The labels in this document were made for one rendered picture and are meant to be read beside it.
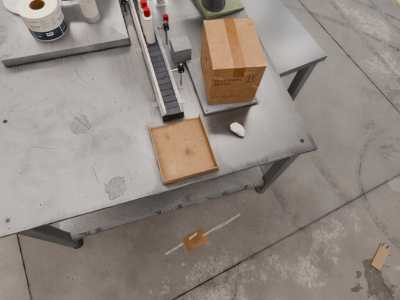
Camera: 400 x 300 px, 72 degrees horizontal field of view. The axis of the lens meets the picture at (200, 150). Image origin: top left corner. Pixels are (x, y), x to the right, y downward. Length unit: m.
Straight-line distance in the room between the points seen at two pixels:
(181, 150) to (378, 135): 1.98
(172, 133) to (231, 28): 0.57
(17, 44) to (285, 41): 1.51
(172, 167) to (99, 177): 0.33
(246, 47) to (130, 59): 0.67
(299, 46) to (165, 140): 1.01
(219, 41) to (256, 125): 0.45
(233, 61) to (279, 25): 0.74
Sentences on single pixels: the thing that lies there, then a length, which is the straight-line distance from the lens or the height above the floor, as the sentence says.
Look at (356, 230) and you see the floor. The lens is 2.43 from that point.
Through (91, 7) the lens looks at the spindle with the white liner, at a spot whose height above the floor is 0.98.
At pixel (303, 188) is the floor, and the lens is 2.32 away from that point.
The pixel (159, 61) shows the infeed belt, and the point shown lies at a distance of 1.57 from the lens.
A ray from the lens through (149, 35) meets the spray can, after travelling 1.62.
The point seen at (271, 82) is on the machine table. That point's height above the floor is 0.83.
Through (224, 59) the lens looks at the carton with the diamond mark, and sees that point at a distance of 1.27.
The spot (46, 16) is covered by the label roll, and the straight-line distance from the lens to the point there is 1.72.
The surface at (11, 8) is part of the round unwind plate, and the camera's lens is 2.07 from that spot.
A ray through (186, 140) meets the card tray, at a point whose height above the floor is 0.83.
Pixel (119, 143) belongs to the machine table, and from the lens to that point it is 1.38.
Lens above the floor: 2.04
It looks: 65 degrees down
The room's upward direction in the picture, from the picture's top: 8 degrees clockwise
